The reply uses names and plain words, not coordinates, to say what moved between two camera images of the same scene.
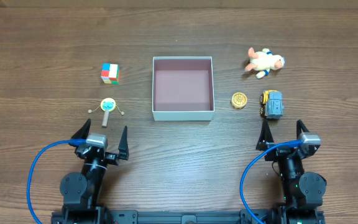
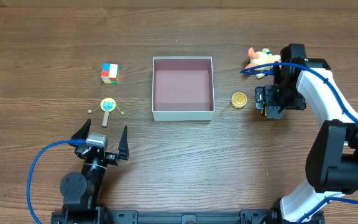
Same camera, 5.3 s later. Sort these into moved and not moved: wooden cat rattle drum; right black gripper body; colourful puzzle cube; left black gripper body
Moved: right black gripper body
Not moved: left black gripper body; wooden cat rattle drum; colourful puzzle cube
